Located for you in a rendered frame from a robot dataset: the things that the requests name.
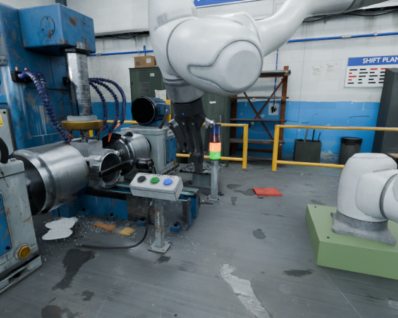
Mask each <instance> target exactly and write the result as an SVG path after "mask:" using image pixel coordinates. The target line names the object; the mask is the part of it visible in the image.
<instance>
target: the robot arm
mask: <svg viewBox="0 0 398 318"><path fill-rule="evenodd" d="M385 1H389V0H286V1H285V2H284V3H283V4H282V6H281V7H280V8H279V9H278V10H277V12H276V13H275V14H274V15H273V16H272V17H270V18H267V19H264V20H257V21H255V20H254V19H253V17H252V16H251V15H249V14H248V13H246V12H243V11H242V12H238V13H228V14H221V15H207V16H206V17H205V18H198V13H197V10H196V8H195V5H194V3H193V1H192V0H149V2H148V29H149V33H150V39H151V43H152V48H153V52H154V56H155V59H156V61H157V65H158V67H159V68H160V70H161V73H162V76H163V80H164V84H165V88H166V92H167V97H168V99H169V100H170V101H171V102H172V107H173V111H174V113H175V116H174V119H171V120H170V121H169V123H168V124H167V126H168V127H169V128H170V129H171V130H172V131H173V133H174V135H175V138H176V140H177V142H178V144H179V146H180V148H181V150H182V152H183V153H186V152H187V153H189V154H190V160H191V162H193V163H194V166H195V173H196V174H200V173H201V172H202V169H203V164H202V163H203V161H204V154H207V152H208V149H209V146H210V138H211V134H212V129H213V127H214V125H215V120H209V119H207V116H206V115H205V113H204V111H203V101H202V95H203V93H204V92H206V93H209V94H211V95H216V96H221V97H230V96H235V95H239V94H241V93H243V92H245V91H247V90H249V89H250V88H251V87H252V86H253V85H254V84H255V83H256V81H257V80H258V78H259V76H260V74H261V72H262V68H263V58H264V57H265V56H267V55H269V54H270V53H272V52H273V51H275V50H277V49H278V48H280V47H282V46H283V45H284V44H285V43H286V42H287V41H289V39H290V38H291V37H292V36H293V35H294V33H295V32H296V30H297V29H298V28H299V26H300V24H301V23H302V22H303V20H304V19H305V18H307V17H311V16H317V15H333V14H339V13H344V12H349V11H354V10H356V9H359V8H363V7H367V6H371V5H374V4H378V3H382V2H385ZM203 123H205V128H206V129H207V130H206V133H205V141H204V146H203V143H202V135H201V127H202V125H203ZM179 125H180V126H181V127H182V129H183V132H184V135H185V138H186V139H185V138H184V136H183V133H182V131H181V129H180V127H179ZM192 132H193V135H194V138H195V144H196V149H195V146H194V142H193V135H192ZM330 215H331V217H332V219H333V226H332V228H331V231H332V232H334V233H338V234H344V235H350V236H354V237H360V238H364V239H370V240H376V241H379V242H384V243H386V244H390V245H396V243H397V240H396V238H394V237H393V236H392V234H391V232H390V230H389V229H388V220H391V221H394V222H396V223H398V169H397V164H396V162H395V161H394V160H393V159H392V158H391V157H389V156H387V155H385V154H383V153H356V154H354V155H353V156H352V157H350V158H349V159H348V161H347V162H346V164H345V165H344V168H343V169H342V172H341V176H340V180H339V186H338V192H337V211H332V212H331V214H330Z"/></svg>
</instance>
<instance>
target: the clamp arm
mask: <svg viewBox="0 0 398 318"><path fill-rule="evenodd" d="M132 161H133V159H130V160H127V161H125V162H122V163H118V164H117V165H114V166H111V167H109V168H106V169H103V170H101V171H98V175H99V178H103V177H106V176H108V175H110V174H113V173H115V172H118V171H120V170H122V169H124V168H127V167H129V166H132V165H133V164H132Z"/></svg>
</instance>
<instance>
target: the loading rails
mask: <svg viewBox="0 0 398 318"><path fill-rule="evenodd" d="M117 184H119V185H117ZM117 184H116V185H115V186H114V187H112V188H105V189H104V188H103V189H104V190H100V189H94V188H91V187H89V188H87V190H86V192H85V193H84V194H83V195H82V196H80V197H79V202H80V211H79V212H78V215H81V216H86V215H88V214H90V213H91V214H95V215H102V216H106V220H109V221H114V220H116V219H117V218H121V219H125V220H128V221H133V222H136V224H137V225H138V226H143V227H144V226H145V225H146V217H147V211H148V207H149V206H150V202H151V200H152V199H153V198H151V197H141V196H134V195H133V194H132V192H131V190H130V189H129V188H130V187H129V185H130V182H121V181H117ZM107 190H108V191H107ZM163 208H164V227H167V228H170V231H172V232H179V231H180V230H185V231H188V229H189V228H190V226H191V219H196V218H197V217H198V215H199V189H198V188H192V187H183V189H182V191H181V193H180V195H179V197H178V200H177V201H170V200H165V199H163ZM148 225H155V218H154V202H153V204H152V207H151V209H150V214H149V217H148Z"/></svg>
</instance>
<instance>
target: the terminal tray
mask: <svg viewBox="0 0 398 318"><path fill-rule="evenodd" d="M70 144H71V146H73V147H74V148H76V149H77V150H78V151H79V152H80V153H81V155H82V156H83V157H84V158H85V157H87V158H88V157H89V156H90V152H91V151H92V150H94V149H97V148H103V147H102V140H98V139H89V140H88V142H87V141H85V139H79V140H74V141H71V142H70Z"/></svg>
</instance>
